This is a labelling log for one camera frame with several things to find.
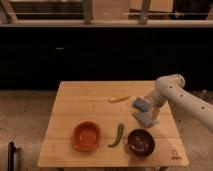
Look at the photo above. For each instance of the light wooden table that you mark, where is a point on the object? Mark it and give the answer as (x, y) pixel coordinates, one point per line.
(89, 101)

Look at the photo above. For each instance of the tan wooden gripper fingers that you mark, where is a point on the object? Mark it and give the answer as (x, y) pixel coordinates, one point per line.
(155, 113)

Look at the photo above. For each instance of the black post at floor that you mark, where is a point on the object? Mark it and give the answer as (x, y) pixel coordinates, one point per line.
(11, 152)

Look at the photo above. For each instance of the red orange bowl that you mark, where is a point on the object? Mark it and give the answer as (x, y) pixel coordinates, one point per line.
(86, 136)

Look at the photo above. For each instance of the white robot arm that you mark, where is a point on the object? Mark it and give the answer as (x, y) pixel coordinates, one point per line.
(170, 89)

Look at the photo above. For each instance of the dark brown bowl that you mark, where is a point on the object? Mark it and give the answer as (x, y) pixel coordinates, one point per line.
(141, 142)

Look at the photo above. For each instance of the wooden shelf rail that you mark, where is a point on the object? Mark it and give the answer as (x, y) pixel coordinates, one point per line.
(106, 13)

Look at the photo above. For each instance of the light blue towel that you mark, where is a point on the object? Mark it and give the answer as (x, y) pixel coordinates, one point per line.
(143, 118)

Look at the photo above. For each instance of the green chili pepper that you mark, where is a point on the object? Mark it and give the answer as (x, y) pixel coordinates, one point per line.
(120, 131)

